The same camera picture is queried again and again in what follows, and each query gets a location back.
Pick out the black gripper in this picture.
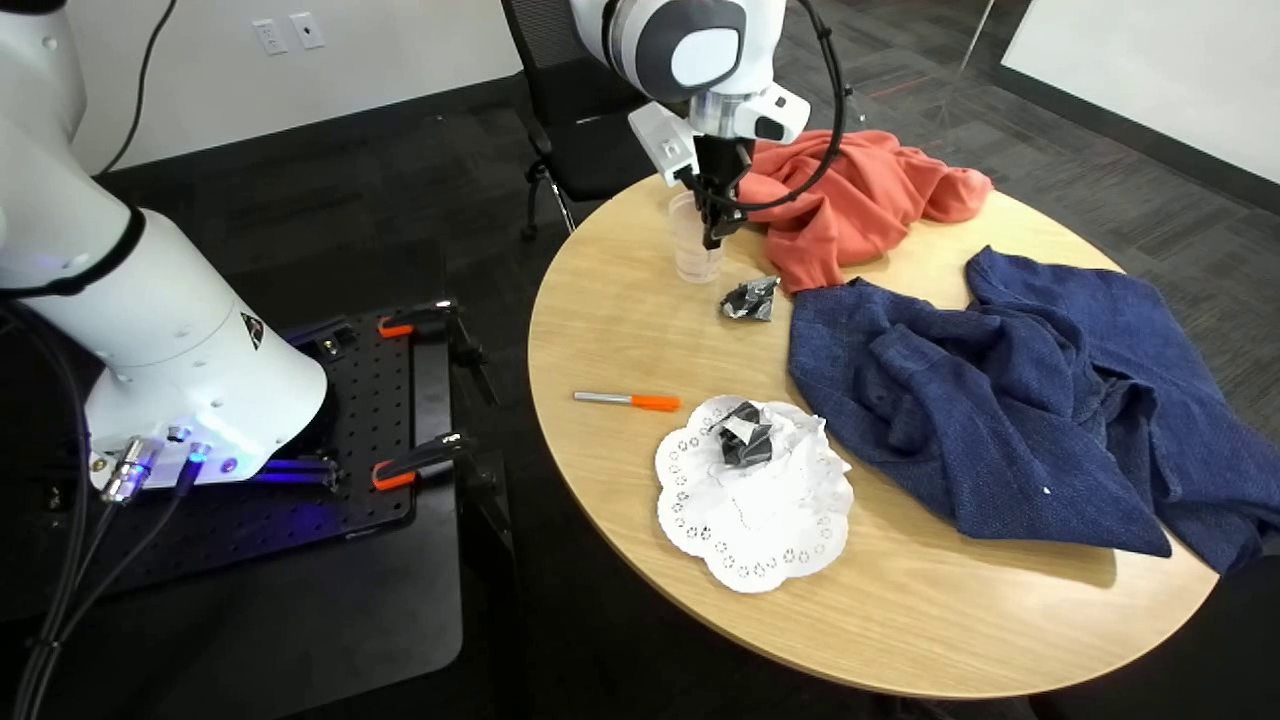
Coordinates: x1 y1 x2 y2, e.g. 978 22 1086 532
687 128 761 254

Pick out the clear plastic cup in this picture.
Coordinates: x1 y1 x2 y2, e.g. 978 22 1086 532
665 183 733 290

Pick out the black binder clip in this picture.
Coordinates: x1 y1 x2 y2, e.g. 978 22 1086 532
716 273 786 329

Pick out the orange cloth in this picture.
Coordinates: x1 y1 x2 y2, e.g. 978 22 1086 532
733 125 1002 298

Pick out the black office chair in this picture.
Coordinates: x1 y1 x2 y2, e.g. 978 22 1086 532
495 0 672 249

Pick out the orange and white marker pen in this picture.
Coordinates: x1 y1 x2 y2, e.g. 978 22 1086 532
568 383 687 415

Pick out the black clip on doily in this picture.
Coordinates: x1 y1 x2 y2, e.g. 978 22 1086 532
708 402 779 471

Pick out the white paper doily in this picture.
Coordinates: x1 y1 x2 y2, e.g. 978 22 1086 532
650 388 861 599

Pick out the black orange clamp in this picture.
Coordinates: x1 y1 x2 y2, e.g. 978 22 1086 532
368 426 471 498
374 296 469 342

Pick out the blue cloth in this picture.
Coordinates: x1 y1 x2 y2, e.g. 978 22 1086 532
786 245 1280 578

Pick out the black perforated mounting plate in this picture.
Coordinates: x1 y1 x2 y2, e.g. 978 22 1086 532
77 298 466 593

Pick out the black robot stand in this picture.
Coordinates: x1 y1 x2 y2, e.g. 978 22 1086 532
0 450 471 720

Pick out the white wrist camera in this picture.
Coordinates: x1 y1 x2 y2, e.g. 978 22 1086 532
624 82 816 183

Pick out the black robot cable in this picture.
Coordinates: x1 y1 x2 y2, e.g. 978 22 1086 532
735 0 856 218

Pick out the black wall cable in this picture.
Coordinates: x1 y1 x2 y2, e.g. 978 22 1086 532
96 0 185 178

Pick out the black base cable bundle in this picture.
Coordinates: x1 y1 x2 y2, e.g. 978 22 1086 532
4 442 208 720

